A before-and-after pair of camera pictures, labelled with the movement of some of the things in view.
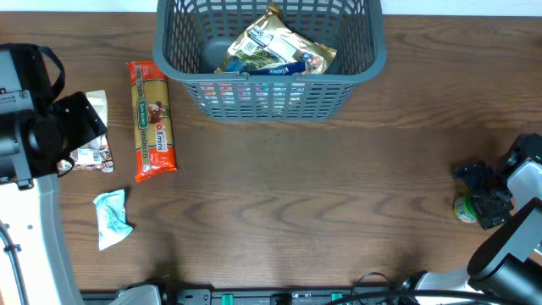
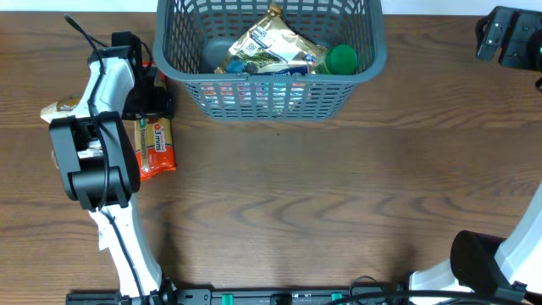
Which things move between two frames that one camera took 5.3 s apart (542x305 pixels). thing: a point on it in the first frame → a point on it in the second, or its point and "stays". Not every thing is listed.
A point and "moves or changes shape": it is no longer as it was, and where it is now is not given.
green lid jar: x=465 y=208 → x=340 y=59
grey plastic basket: x=191 y=38 stays
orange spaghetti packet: x=153 y=146 stays
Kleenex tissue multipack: x=257 y=97 stays
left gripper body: x=81 y=121 → x=146 y=97
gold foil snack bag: x=270 y=42 moves or changes shape
